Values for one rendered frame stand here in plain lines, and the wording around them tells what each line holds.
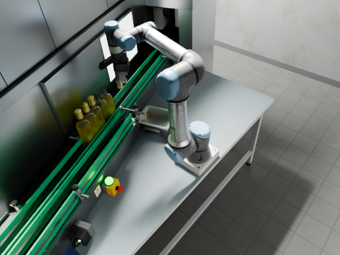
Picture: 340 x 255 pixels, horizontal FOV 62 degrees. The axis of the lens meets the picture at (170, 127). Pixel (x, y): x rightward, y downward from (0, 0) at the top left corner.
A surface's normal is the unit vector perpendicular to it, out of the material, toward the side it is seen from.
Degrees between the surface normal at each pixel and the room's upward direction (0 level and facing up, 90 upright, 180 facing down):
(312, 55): 90
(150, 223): 0
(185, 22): 90
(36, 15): 90
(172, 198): 0
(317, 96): 0
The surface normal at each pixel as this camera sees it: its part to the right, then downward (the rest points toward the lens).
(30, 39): 0.93, 0.23
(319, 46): -0.66, 0.56
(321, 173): -0.05, -0.71
